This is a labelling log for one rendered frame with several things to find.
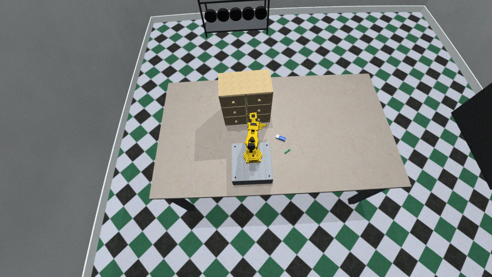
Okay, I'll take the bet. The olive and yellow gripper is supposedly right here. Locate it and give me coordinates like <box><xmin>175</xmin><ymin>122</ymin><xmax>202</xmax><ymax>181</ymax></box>
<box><xmin>249</xmin><ymin>112</ymin><xmax>267</xmax><ymax>130</ymax></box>

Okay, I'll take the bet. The white and blue eraser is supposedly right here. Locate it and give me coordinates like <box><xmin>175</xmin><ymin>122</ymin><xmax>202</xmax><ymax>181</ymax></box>
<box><xmin>275</xmin><ymin>134</ymin><xmax>286</xmax><ymax>142</ymax></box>

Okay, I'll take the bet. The brown wooden chest of drawers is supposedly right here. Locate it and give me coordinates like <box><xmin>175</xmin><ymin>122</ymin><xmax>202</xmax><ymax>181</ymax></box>
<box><xmin>218</xmin><ymin>69</ymin><xmax>273</xmax><ymax>126</ymax></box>

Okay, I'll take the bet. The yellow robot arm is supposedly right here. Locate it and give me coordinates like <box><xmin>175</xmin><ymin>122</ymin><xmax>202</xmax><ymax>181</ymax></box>
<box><xmin>243</xmin><ymin>122</ymin><xmax>263</xmax><ymax>164</ymax></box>

